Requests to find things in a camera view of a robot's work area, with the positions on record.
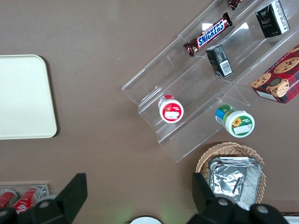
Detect Snickers chocolate bar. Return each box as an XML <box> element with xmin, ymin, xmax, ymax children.
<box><xmin>183</xmin><ymin>12</ymin><xmax>234</xmax><ymax>57</ymax></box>
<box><xmin>228</xmin><ymin>0</ymin><xmax>245</xmax><ymax>11</ymax></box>

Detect small black carton gold print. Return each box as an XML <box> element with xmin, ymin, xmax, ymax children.
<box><xmin>255</xmin><ymin>0</ymin><xmax>291</xmax><ymax>39</ymax></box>

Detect silver foil packets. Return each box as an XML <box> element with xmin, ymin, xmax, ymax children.
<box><xmin>208</xmin><ymin>156</ymin><xmax>264</xmax><ymax>212</ymax></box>

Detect red cola bottle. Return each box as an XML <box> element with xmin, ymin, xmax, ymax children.
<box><xmin>0</xmin><ymin>190</ymin><xmax>19</xmax><ymax>209</ymax></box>
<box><xmin>11</xmin><ymin>186</ymin><xmax>40</xmax><ymax>215</ymax></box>

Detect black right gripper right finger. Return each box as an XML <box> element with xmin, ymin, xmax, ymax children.
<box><xmin>189</xmin><ymin>173</ymin><xmax>287</xmax><ymax>224</ymax></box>

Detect clear acrylic stepped display stand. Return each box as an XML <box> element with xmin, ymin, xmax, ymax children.
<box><xmin>121</xmin><ymin>0</ymin><xmax>299</xmax><ymax>163</ymax></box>

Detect light wicker basket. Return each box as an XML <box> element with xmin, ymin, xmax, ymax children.
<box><xmin>195</xmin><ymin>141</ymin><xmax>267</xmax><ymax>205</ymax></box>

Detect small black box with barcode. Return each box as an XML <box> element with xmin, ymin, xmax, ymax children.
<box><xmin>205</xmin><ymin>43</ymin><xmax>234</xmax><ymax>78</ymax></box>

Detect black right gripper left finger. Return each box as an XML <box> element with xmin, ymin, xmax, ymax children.
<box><xmin>17</xmin><ymin>173</ymin><xmax>88</xmax><ymax>224</ymax></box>

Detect clear acrylic bottle rack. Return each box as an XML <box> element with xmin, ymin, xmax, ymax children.
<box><xmin>0</xmin><ymin>183</ymin><xmax>50</xmax><ymax>208</ymax></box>

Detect white rectangular snack container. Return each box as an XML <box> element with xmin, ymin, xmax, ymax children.
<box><xmin>279</xmin><ymin>211</ymin><xmax>299</xmax><ymax>224</ymax></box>

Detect green lid jar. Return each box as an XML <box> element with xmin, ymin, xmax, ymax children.
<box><xmin>215</xmin><ymin>104</ymin><xmax>256</xmax><ymax>138</ymax></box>

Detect red lid jar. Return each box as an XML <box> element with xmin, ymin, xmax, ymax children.
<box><xmin>157</xmin><ymin>94</ymin><xmax>185</xmax><ymax>124</ymax></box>

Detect red tartan cookie box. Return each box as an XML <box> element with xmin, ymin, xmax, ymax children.
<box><xmin>251</xmin><ymin>44</ymin><xmax>299</xmax><ymax>105</ymax></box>

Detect cream plastic tray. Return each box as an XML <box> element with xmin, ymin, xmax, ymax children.
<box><xmin>0</xmin><ymin>54</ymin><xmax>58</xmax><ymax>140</ymax></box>

